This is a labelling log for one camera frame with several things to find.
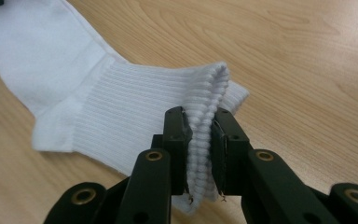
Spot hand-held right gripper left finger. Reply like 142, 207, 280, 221
150, 105, 194, 197

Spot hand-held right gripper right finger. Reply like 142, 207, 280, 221
210, 107, 254, 197

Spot white ribbed sock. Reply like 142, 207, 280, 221
0, 0, 251, 216

